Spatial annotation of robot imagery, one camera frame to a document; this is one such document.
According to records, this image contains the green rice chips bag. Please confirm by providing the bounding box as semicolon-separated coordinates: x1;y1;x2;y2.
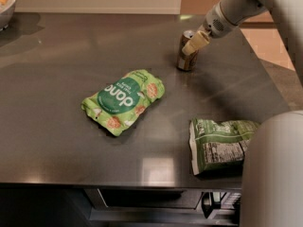
81;69;165;136

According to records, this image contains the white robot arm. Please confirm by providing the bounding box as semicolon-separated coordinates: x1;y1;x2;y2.
183;0;303;227

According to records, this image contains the black microwave under counter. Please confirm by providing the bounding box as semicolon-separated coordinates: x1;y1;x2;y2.
85;188;241;227

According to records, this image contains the orange soda can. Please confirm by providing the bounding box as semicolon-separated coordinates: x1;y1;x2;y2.
176;30;198;72

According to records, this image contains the metal fruit bowl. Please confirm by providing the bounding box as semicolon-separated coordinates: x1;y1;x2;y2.
0;0;17;31

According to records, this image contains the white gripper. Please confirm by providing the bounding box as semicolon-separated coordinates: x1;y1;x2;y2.
182;3;236;56

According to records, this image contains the green jalapeno chip bag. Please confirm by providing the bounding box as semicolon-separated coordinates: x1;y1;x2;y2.
189;118;259;175

